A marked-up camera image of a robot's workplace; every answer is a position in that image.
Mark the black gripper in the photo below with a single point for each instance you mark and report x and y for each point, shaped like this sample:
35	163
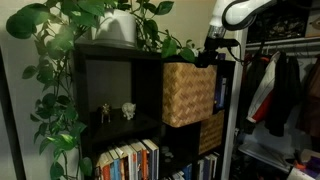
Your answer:
210	50

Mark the white sock pair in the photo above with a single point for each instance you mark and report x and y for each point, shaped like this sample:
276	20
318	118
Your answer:
196	52

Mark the woven bamboo basket with notch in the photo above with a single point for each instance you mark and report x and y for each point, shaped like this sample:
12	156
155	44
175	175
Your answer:
186	96

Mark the dark cube shelf unit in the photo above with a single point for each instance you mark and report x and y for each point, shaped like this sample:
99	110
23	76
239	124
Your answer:
146	83

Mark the woven bamboo storage basket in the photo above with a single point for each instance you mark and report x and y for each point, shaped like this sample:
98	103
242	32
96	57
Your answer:
211	136

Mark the white closet shelf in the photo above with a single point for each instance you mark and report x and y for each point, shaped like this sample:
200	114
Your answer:
283	40

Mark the dark blue cup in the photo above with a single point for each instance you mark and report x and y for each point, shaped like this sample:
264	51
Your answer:
221	56

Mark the dark hanging jacket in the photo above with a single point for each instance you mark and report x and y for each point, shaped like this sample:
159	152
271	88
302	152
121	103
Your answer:
253	86

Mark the white and red jacket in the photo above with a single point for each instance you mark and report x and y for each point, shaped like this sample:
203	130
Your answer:
265	90

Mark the dark patterned box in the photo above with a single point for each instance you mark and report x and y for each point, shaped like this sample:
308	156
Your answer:
280	25

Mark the black hanging garment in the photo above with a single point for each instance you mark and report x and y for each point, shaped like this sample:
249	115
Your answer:
283	100

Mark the white elephant figurine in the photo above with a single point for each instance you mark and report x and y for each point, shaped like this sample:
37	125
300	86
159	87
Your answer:
128	111

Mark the white plant pot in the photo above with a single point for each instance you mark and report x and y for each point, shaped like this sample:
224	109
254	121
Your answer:
116	30

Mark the small pale round ornament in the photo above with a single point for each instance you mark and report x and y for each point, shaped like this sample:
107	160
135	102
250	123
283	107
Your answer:
169	154
164	149

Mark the metal clothes rod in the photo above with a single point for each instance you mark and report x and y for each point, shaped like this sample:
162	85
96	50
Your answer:
306	53

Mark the white flat board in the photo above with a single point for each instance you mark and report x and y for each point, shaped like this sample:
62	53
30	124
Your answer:
263	155

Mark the dark blue book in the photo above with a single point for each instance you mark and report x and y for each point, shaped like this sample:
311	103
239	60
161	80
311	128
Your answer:
153	160

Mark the brown hanging garment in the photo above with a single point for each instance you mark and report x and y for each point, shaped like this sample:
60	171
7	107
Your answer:
313	100

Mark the beige box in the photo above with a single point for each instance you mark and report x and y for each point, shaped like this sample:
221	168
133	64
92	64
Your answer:
314	23

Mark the orange book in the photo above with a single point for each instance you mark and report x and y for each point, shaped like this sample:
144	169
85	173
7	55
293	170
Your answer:
106	170
145	165

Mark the grey-blue book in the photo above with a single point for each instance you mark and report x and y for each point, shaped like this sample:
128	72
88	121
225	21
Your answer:
137	163

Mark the small orange item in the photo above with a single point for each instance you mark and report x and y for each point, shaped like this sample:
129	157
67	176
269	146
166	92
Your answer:
299	165

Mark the purple item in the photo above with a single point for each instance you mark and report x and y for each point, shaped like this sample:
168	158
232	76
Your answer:
313	166

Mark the green pothos plant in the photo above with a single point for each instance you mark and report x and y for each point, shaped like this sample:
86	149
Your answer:
20	25

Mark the black slanted bar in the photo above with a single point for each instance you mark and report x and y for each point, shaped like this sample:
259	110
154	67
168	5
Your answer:
10	133

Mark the wrist-mounted stereo camera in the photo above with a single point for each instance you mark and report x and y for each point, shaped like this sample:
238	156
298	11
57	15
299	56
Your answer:
230	43

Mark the white door frame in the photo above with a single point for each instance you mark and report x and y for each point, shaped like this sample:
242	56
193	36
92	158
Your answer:
230	133

